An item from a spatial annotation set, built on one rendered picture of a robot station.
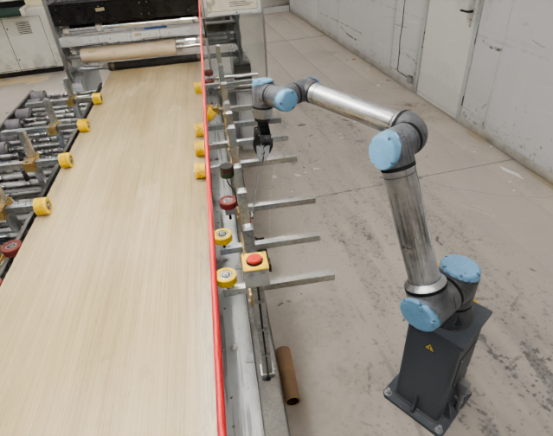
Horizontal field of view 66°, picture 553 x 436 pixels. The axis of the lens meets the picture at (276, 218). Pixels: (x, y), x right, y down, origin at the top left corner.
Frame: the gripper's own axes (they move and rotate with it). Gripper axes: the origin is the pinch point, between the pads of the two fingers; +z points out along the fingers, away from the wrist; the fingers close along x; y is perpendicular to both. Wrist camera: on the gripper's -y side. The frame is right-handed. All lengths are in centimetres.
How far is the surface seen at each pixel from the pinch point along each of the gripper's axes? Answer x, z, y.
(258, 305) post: 12, 5, -89
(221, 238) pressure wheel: 21.5, 18.2, -34.5
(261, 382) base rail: 11, 41, -89
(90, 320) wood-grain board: 67, 25, -68
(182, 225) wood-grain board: 37.8, 19.5, -20.8
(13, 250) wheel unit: 107, 25, -23
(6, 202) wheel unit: 118, 18, 6
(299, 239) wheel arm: -11.8, 22.8, -32.5
